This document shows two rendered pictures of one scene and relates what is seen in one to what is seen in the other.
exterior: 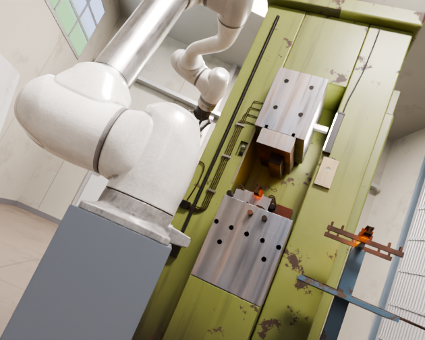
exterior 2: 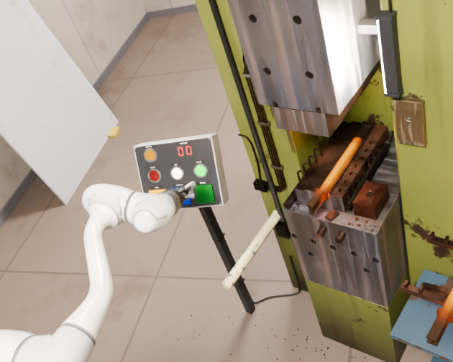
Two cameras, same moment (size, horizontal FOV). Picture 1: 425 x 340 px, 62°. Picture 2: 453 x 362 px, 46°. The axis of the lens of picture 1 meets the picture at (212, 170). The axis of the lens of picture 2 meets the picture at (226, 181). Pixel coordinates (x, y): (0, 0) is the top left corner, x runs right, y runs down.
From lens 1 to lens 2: 1.93 m
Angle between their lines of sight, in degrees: 58
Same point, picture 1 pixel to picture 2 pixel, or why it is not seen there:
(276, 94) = (255, 49)
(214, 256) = (315, 266)
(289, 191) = not seen: hidden behind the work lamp
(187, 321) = (328, 312)
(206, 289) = (327, 291)
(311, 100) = (310, 44)
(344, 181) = (446, 128)
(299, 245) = (419, 215)
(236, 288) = (354, 292)
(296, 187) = not seen: hidden behind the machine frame
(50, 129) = not seen: outside the picture
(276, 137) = (298, 118)
